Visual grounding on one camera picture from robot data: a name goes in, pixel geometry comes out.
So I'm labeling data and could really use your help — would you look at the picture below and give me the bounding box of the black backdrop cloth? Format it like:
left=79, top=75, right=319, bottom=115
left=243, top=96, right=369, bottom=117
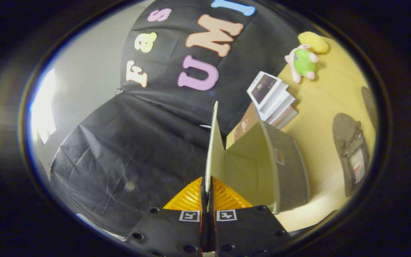
left=50, top=0, right=320, bottom=237

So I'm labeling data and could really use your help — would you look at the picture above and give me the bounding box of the brown book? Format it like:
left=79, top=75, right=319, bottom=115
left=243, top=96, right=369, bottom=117
left=233, top=101, right=262, bottom=142

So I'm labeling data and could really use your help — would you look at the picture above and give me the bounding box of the grey storage box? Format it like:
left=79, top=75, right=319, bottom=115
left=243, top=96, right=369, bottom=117
left=205, top=101, right=311, bottom=214

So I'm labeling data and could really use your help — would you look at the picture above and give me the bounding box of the green and pink plush toy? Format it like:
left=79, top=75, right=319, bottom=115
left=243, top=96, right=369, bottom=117
left=284, top=44, right=319, bottom=84

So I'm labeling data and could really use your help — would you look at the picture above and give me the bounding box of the brown fleece shoe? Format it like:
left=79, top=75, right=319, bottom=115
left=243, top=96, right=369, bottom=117
left=361, top=86, right=378, bottom=133
left=333, top=113, right=370, bottom=198

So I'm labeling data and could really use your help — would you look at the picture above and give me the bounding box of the yellow plush toy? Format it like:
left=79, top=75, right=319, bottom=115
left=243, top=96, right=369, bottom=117
left=297, top=31, right=330, bottom=54

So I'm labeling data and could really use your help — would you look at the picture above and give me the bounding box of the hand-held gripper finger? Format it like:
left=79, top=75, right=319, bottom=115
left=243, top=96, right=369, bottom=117
left=208, top=177, right=292, bottom=257
left=125, top=177, right=208, bottom=257

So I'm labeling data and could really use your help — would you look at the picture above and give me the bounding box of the white photo cover book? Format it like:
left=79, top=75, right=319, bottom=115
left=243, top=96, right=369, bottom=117
left=246, top=71, right=288, bottom=110

